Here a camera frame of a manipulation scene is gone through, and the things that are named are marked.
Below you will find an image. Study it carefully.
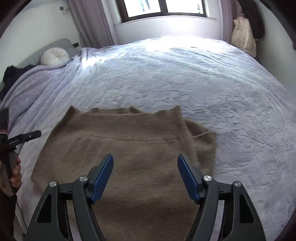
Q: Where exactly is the left grey curtain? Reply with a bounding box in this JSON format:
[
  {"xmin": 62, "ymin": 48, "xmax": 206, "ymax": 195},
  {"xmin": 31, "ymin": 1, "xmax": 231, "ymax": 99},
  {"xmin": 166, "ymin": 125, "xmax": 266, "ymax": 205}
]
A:
[{"xmin": 68, "ymin": 0, "xmax": 118, "ymax": 49}]

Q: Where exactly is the grey upholstered headboard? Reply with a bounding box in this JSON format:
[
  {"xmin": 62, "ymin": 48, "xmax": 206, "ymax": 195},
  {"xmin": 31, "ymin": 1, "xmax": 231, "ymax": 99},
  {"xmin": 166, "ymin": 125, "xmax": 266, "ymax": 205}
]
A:
[{"xmin": 16, "ymin": 38, "xmax": 79, "ymax": 69}]

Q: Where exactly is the right grey curtain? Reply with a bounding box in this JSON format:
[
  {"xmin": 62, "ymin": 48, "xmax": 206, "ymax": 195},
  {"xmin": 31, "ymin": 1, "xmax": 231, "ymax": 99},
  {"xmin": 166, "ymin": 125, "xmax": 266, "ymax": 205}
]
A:
[{"xmin": 220, "ymin": 0, "xmax": 241, "ymax": 44}]

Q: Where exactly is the cream puffer jacket hanging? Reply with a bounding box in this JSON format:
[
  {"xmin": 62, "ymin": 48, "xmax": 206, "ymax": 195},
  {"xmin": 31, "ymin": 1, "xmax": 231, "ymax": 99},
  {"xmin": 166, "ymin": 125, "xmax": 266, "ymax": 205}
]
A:
[{"xmin": 231, "ymin": 16, "xmax": 256, "ymax": 58}]

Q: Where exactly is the round white pleated cushion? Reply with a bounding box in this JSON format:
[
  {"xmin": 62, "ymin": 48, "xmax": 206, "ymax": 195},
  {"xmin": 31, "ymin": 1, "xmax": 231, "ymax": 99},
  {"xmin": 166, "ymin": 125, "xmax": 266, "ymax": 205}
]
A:
[{"xmin": 41, "ymin": 47, "xmax": 70, "ymax": 66}]

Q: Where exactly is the lavender quilted bedspread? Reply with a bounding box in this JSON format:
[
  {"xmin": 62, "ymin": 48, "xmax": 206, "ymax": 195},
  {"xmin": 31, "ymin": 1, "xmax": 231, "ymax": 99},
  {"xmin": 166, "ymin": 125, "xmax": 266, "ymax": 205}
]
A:
[{"xmin": 1, "ymin": 37, "xmax": 295, "ymax": 240}]

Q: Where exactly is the black clothes pile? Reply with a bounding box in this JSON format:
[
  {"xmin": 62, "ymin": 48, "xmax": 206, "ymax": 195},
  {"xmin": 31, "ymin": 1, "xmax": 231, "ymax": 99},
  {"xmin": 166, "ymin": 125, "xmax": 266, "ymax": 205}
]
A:
[{"xmin": 1, "ymin": 65, "xmax": 35, "ymax": 101}]

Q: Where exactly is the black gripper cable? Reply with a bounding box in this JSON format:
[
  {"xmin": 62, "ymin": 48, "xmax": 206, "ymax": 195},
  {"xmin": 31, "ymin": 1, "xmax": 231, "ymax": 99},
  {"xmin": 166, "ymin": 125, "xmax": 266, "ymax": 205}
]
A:
[{"xmin": 14, "ymin": 201, "xmax": 30, "ymax": 235}]

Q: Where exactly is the grey curtain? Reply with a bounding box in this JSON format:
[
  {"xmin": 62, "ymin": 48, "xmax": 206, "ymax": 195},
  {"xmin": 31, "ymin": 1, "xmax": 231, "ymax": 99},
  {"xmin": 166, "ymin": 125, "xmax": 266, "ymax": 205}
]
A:
[
  {"xmin": 68, "ymin": 0, "xmax": 118, "ymax": 49},
  {"xmin": 220, "ymin": 0, "xmax": 241, "ymax": 44}
]

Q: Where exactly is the person's left hand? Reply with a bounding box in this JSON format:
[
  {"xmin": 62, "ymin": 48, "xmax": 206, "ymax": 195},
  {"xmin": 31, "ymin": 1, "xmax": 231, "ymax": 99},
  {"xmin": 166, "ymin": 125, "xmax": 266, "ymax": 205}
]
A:
[{"xmin": 1, "ymin": 158, "xmax": 22, "ymax": 193}]

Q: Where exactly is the dark framed window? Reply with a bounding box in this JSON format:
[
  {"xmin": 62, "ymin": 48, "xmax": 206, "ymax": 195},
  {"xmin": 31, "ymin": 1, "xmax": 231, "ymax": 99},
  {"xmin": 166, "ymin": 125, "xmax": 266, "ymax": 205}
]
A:
[{"xmin": 116, "ymin": 0, "xmax": 207, "ymax": 23}]

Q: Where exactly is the black coat hanging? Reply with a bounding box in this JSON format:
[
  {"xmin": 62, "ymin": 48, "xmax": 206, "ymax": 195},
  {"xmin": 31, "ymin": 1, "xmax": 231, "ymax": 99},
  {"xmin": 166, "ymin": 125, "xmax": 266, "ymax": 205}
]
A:
[{"xmin": 238, "ymin": 0, "xmax": 265, "ymax": 40}]

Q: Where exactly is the olive brown knit sweater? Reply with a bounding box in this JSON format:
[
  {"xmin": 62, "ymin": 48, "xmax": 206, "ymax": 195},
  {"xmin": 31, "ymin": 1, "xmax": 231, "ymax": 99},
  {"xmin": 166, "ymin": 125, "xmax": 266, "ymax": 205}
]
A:
[{"xmin": 31, "ymin": 106, "xmax": 216, "ymax": 240}]

